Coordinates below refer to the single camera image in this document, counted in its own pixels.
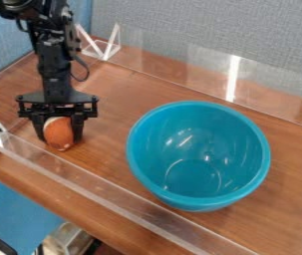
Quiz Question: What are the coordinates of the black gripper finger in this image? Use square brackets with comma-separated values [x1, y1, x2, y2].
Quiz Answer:
[32, 116, 45, 140]
[71, 115, 84, 143]

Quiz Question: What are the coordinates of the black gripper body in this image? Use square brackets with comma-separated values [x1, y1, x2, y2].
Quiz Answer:
[16, 74, 99, 119]

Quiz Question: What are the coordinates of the brown toy mushroom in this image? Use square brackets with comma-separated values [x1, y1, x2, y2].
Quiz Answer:
[42, 117, 73, 151]

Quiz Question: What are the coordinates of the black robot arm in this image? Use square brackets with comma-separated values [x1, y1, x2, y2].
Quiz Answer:
[0, 0, 99, 143]

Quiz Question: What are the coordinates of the blue plastic bowl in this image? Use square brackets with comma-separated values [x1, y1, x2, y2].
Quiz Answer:
[127, 101, 271, 212]

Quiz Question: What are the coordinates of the clear acrylic front barrier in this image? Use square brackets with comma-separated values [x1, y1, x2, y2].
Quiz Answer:
[0, 132, 256, 255]

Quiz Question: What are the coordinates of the clear acrylic barrier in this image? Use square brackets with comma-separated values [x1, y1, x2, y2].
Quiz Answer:
[109, 45, 302, 126]
[0, 132, 256, 255]

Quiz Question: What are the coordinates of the clear acrylic back barrier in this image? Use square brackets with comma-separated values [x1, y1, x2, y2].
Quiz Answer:
[109, 45, 302, 126]

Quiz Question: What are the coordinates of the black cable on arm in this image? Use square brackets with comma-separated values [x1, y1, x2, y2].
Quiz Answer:
[68, 53, 91, 83]

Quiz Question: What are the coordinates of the clear acrylic corner bracket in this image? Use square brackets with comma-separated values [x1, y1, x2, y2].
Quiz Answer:
[75, 24, 121, 61]

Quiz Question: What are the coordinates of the metal table leg frame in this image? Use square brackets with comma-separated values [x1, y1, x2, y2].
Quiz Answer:
[32, 222, 93, 255]

